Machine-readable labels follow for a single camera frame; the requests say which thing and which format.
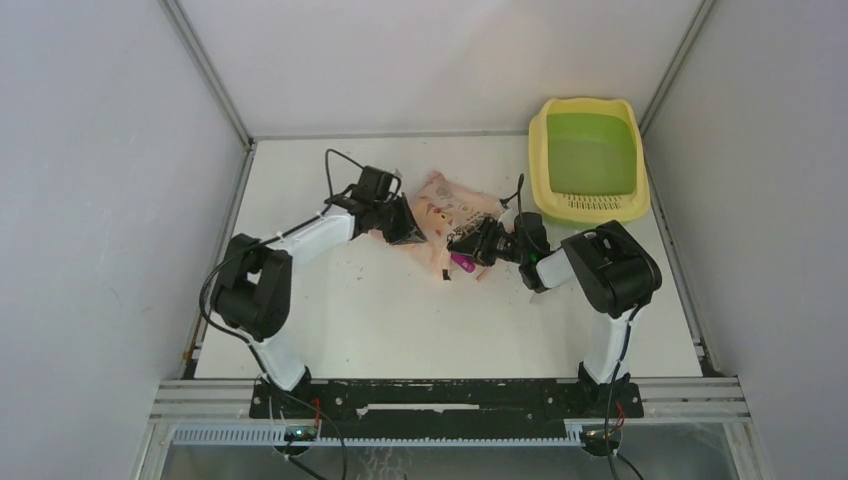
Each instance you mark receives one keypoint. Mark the magenta plastic scoop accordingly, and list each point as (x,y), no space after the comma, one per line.
(463,262)

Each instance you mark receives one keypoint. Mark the aluminium front frame rail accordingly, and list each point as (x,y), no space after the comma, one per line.
(217,411)

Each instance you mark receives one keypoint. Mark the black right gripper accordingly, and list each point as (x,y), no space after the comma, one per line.
(476,244)

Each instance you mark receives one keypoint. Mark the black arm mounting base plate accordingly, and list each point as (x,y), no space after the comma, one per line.
(477,409)

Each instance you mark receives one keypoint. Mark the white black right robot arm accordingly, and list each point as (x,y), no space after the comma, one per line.
(616,274)

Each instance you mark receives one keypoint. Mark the yellow green litter box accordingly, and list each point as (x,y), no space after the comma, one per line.
(586,162)

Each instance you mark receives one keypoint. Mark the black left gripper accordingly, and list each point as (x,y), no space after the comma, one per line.
(408,230)

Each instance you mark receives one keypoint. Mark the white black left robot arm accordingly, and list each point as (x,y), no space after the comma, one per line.
(248,294)

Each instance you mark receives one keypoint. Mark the pink cat litter bag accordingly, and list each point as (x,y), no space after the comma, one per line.
(441,209)

